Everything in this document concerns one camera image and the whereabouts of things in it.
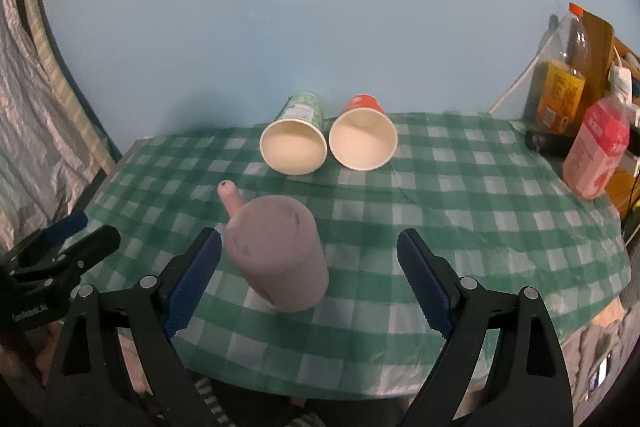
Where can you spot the brown cardboard box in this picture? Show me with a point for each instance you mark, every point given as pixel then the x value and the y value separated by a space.
pixel 600 42

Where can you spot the striped curtain edge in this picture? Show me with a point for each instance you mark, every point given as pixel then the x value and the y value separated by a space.
pixel 45 37

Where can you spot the green paper cup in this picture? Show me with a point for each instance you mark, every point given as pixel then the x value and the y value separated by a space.
pixel 294 142

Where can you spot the red paper cup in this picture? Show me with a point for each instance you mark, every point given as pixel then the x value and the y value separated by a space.
pixel 363 139

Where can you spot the clear bottle with yellow label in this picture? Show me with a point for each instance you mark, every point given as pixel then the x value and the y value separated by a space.
pixel 559 92

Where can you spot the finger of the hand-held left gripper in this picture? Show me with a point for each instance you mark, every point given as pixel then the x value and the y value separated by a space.
pixel 74 223
pixel 92 243

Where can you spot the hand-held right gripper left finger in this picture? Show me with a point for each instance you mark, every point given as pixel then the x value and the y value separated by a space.
pixel 192 283

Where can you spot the black cylindrical object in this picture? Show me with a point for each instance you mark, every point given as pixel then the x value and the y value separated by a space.
pixel 547 144

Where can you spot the pink drink carton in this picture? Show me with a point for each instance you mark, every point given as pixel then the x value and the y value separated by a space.
pixel 595 152

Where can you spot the green checked tablecloth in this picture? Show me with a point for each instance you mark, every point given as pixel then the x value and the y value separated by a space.
pixel 450 217

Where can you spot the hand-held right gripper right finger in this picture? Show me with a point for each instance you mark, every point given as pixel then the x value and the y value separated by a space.
pixel 426 287

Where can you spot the grey cloth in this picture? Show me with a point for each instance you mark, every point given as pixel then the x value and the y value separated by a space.
pixel 592 337

